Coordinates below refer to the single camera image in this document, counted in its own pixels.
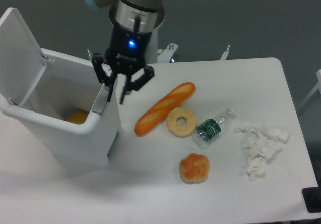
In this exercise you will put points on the white plastic trash can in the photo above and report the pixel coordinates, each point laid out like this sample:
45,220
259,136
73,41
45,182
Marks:
41,88

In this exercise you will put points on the braided round bread roll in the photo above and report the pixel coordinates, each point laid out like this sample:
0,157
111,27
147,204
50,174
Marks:
194,168

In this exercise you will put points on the white frame at right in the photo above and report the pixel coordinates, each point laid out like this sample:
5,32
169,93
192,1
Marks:
310,98

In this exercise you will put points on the orange baguette bread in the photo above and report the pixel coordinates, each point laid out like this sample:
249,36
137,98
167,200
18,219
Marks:
161,109

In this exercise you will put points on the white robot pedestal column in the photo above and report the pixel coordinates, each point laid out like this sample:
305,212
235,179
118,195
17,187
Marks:
152,50

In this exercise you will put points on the clear bottle green label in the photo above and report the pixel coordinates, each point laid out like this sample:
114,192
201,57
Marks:
206,132

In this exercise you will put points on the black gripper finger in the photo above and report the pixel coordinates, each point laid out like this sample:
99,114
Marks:
136,85
97,61

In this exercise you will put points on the orange item inside can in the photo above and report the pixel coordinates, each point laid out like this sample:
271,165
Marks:
77,117

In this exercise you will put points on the pale ring donut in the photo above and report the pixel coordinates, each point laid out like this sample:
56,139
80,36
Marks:
181,122

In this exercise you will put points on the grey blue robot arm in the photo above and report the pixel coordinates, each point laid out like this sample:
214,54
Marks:
134,23

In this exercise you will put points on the black device at edge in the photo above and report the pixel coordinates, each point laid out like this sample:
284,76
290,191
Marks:
311,197

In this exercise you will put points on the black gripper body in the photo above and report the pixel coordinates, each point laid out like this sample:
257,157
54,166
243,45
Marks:
126,53

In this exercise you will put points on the crumpled white tissue paper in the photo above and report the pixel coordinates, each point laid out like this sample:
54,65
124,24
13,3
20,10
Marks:
260,146

